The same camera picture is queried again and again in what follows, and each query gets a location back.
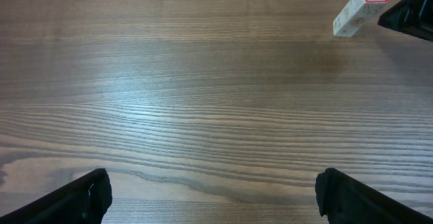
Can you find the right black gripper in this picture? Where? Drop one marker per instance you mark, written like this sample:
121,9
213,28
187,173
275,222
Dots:
410,17

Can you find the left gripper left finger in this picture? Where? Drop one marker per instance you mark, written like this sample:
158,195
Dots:
84,200

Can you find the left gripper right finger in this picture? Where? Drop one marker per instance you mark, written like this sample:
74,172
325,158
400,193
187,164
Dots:
345,200

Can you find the white blue C block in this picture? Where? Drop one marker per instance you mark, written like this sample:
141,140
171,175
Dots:
354,14

